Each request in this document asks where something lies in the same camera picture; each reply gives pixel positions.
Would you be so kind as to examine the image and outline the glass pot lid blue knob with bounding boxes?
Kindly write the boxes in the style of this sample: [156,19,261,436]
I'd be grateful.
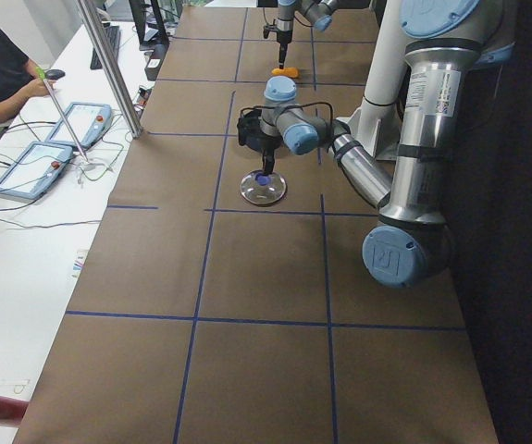
[240,170,288,206]

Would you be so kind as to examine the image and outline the aluminium frame post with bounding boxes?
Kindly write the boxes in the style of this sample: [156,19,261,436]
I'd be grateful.
[76,0,143,139]

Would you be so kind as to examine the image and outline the black monitor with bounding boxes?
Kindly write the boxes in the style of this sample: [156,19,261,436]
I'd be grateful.
[129,0,170,51]

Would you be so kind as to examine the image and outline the teach pendant far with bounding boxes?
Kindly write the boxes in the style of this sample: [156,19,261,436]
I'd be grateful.
[45,102,113,151]

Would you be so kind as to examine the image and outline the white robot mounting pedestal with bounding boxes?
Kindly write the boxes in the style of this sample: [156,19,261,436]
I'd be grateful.
[342,0,411,161]

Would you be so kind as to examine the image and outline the yellow toy corn cob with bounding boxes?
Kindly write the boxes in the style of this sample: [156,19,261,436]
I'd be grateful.
[271,67,300,79]

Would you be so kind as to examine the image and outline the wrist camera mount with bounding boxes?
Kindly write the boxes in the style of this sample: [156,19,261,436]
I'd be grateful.
[237,115,261,152]
[263,24,278,39]

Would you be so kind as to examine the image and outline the black keyboard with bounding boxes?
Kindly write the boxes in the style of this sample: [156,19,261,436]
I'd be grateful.
[89,24,122,71]

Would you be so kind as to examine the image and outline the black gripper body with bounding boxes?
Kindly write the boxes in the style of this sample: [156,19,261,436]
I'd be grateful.
[277,30,292,47]
[245,133,283,153]

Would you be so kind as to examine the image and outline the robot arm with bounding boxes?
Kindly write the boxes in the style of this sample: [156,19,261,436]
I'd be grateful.
[237,1,518,288]
[270,0,340,68]

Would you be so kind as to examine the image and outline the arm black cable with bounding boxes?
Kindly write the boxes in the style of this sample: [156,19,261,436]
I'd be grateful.
[262,0,280,40]
[238,102,334,144]

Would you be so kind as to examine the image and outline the teach pendant near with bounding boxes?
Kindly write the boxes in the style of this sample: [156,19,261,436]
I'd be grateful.
[0,142,73,202]

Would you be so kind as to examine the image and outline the teach pendant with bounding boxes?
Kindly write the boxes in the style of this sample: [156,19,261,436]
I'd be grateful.
[45,102,113,151]
[0,142,73,202]

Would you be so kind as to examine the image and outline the metal rod green handle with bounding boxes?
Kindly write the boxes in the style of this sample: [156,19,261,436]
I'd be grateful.
[35,66,91,164]

